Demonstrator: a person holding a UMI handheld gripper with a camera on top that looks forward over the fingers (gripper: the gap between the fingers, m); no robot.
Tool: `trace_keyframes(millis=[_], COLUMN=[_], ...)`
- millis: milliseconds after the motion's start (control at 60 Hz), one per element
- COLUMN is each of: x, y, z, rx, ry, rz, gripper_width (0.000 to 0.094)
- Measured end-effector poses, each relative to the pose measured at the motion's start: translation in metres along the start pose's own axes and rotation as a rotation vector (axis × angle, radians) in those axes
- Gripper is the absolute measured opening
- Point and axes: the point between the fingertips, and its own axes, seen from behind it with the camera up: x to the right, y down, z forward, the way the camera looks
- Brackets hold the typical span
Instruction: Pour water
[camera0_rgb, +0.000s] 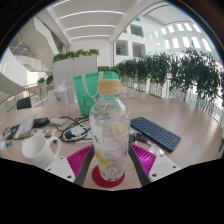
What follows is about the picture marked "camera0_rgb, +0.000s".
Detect small black box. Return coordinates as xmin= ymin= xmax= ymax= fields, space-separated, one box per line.
xmin=33 ymin=116 xmax=51 ymax=128

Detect white charger block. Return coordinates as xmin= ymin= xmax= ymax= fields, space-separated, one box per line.
xmin=49 ymin=117 xmax=68 ymax=127

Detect black cable bundle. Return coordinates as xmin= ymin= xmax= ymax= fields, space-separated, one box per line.
xmin=49 ymin=115 xmax=93 ymax=144

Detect clear drink bottle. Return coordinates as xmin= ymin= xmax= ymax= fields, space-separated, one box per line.
xmin=88 ymin=79 xmax=131 ymax=183

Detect row of green potted trees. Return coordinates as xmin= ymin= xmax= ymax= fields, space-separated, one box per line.
xmin=113 ymin=47 xmax=224 ymax=118

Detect white planter box with plants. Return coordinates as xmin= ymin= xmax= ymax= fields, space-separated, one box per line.
xmin=52 ymin=48 xmax=100 ymax=90

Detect flat round red coaster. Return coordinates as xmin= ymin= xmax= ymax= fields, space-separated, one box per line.
xmin=91 ymin=164 xmax=126 ymax=189

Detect colourful sticker sheet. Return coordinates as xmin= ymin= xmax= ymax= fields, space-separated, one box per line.
xmin=28 ymin=128 xmax=58 ymax=141

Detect dark blue keyboard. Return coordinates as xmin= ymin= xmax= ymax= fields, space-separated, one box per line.
xmin=129 ymin=116 xmax=182 ymax=153

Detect black notebook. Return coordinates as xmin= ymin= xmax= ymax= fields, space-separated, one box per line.
xmin=3 ymin=113 xmax=38 ymax=141

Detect ceiling light strips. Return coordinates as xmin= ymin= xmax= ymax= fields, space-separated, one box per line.
xmin=51 ymin=0 xmax=126 ymax=41

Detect clear shaker bottle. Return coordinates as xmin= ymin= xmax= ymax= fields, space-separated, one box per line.
xmin=53 ymin=79 xmax=71 ymax=118

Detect black chair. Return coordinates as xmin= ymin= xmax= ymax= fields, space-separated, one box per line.
xmin=16 ymin=96 xmax=33 ymax=111

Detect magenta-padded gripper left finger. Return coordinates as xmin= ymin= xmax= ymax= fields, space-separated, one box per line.
xmin=44 ymin=144 xmax=97 ymax=188

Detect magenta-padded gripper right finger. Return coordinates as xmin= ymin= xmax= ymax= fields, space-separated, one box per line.
xmin=127 ymin=143 xmax=182 ymax=188

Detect white mug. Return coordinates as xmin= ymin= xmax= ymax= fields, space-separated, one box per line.
xmin=21 ymin=134 xmax=63 ymax=170

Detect green tote bag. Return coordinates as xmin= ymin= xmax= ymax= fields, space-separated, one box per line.
xmin=73 ymin=70 xmax=120 ymax=117

